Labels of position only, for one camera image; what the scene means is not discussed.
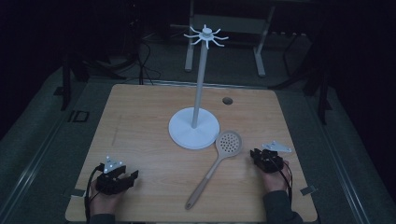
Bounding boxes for black metal stand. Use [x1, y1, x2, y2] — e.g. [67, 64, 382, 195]
[53, 55, 73, 112]

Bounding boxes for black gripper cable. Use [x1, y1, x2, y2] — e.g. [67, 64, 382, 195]
[274, 159, 294, 204]
[83, 163, 106, 224]

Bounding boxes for white metal desk frame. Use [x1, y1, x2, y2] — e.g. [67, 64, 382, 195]
[184, 0, 278, 78]

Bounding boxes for person's right hand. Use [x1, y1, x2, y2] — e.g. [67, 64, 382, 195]
[259, 160, 293, 194]

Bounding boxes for person's left hand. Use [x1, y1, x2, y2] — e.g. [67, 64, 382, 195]
[89, 182, 126, 217]

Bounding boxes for white utensil stand with hooks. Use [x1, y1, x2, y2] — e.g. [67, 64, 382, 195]
[168, 23, 230, 151]

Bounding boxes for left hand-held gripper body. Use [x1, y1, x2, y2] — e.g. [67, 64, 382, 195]
[94, 155, 129, 196]

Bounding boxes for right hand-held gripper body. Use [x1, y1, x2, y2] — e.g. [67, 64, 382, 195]
[257, 140, 293, 175]

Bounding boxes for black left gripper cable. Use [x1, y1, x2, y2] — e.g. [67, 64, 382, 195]
[83, 163, 106, 224]

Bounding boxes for grey slotted spoon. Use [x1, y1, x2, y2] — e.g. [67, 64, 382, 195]
[184, 130, 244, 211]

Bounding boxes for black floor cables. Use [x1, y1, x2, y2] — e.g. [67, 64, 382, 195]
[135, 39, 163, 86]

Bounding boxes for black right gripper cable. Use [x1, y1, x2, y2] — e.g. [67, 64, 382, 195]
[274, 159, 294, 204]

